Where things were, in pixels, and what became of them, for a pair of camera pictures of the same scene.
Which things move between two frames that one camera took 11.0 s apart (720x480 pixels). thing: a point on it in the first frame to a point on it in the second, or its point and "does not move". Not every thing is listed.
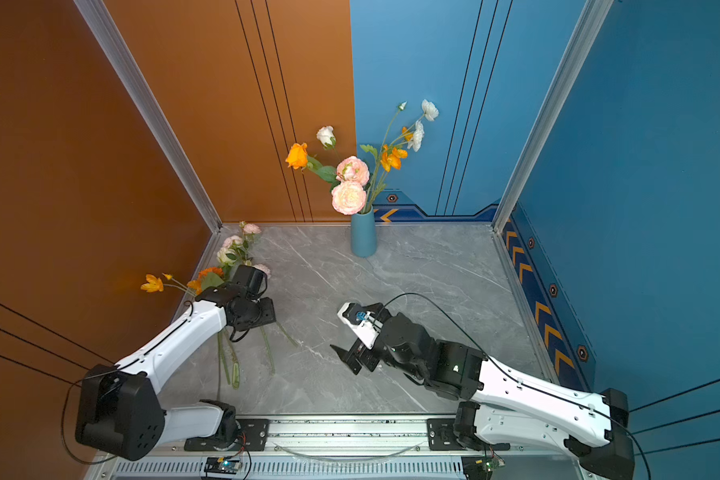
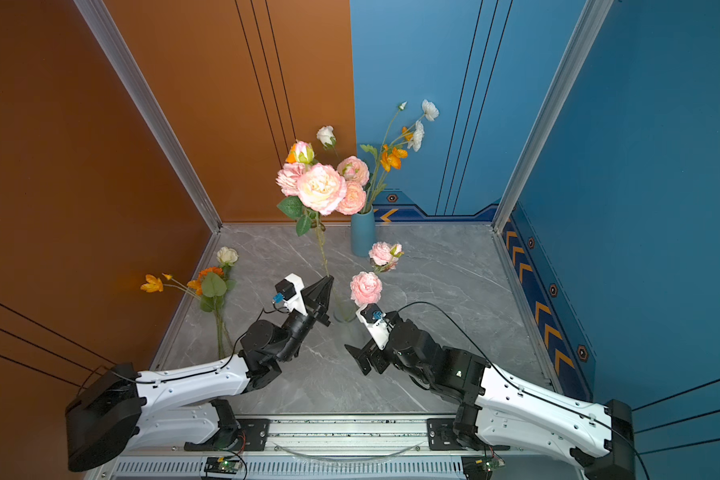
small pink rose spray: [235, 252] to [314, 190]
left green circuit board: [225, 465] does not move
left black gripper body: [266, 312] to [314, 313]
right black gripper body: [371, 358] does not move
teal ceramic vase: [364, 234] does not move
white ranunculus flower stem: [413, 139] does not move
